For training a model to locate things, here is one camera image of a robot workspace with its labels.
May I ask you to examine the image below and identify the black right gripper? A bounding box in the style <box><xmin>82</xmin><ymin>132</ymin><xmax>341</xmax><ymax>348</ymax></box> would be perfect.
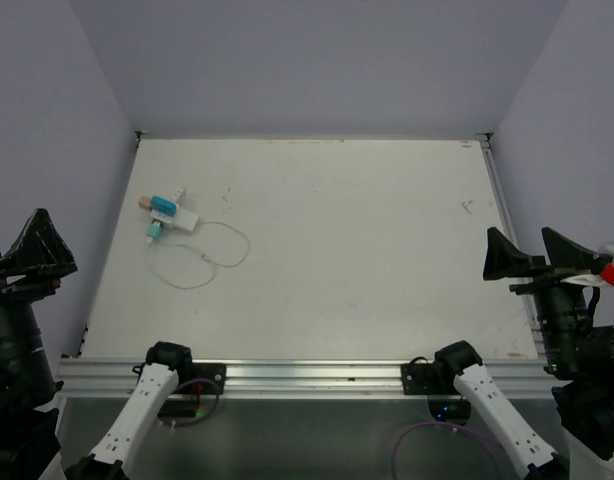
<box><xmin>483</xmin><ymin>223</ymin><xmax>599</xmax><ymax>369</ymax></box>

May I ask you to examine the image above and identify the teal usb charger plug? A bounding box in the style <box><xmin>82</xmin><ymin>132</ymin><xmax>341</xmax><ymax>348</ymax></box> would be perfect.
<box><xmin>147</xmin><ymin>221</ymin><xmax>163</xmax><ymax>244</ymax></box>

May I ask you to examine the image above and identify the pink small plug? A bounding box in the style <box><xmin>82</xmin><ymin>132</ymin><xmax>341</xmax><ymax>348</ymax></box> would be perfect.
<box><xmin>138</xmin><ymin>196</ymin><xmax>152</xmax><ymax>211</ymax></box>

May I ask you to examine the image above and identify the blue plug adapter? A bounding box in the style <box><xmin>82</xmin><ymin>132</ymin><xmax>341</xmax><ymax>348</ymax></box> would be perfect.
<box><xmin>150</xmin><ymin>195</ymin><xmax>178</xmax><ymax>217</ymax></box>

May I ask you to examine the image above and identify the white long usb charger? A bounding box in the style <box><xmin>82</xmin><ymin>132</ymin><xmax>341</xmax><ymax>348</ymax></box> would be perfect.
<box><xmin>172</xmin><ymin>208</ymin><xmax>199</xmax><ymax>234</ymax></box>

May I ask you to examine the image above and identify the white plug adapter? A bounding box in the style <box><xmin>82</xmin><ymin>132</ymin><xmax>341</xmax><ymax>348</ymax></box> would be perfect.
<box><xmin>171</xmin><ymin>187</ymin><xmax>186</xmax><ymax>205</ymax></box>

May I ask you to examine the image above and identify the white cube socket adapter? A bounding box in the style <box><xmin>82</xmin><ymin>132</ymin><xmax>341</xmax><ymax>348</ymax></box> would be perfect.
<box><xmin>150</xmin><ymin>209</ymin><xmax>176</xmax><ymax>229</ymax></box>

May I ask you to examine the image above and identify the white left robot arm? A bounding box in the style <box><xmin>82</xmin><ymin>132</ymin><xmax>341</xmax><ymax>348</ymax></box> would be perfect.
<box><xmin>0</xmin><ymin>208</ymin><xmax>195</xmax><ymax>479</ymax></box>

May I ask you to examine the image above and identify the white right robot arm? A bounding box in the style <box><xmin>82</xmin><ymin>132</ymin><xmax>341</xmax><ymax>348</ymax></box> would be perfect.
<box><xmin>432</xmin><ymin>227</ymin><xmax>614</xmax><ymax>479</ymax></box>

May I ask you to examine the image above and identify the aluminium right side rail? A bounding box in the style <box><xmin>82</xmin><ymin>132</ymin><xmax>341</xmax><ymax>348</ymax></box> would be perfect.
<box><xmin>476</xmin><ymin>133</ymin><xmax>545</xmax><ymax>360</ymax></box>

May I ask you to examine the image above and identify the aluminium rail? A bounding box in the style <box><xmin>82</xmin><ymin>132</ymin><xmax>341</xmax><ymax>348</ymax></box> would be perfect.
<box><xmin>58</xmin><ymin>358</ymin><xmax>561</xmax><ymax>400</ymax></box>
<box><xmin>476</xmin><ymin>133</ymin><xmax>545</xmax><ymax>360</ymax></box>

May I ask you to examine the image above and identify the aluminium front rail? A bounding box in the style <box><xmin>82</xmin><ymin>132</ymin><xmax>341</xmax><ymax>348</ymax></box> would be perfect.
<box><xmin>58</xmin><ymin>358</ymin><xmax>561</xmax><ymax>400</ymax></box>

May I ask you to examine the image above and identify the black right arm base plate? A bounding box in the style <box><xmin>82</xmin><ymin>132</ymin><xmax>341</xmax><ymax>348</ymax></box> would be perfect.
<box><xmin>400</xmin><ymin>356</ymin><xmax>472</xmax><ymax>426</ymax></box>

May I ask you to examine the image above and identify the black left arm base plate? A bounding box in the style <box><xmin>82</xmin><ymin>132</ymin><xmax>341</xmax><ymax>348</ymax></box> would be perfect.
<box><xmin>157</xmin><ymin>363</ymin><xmax>226</xmax><ymax>428</ymax></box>

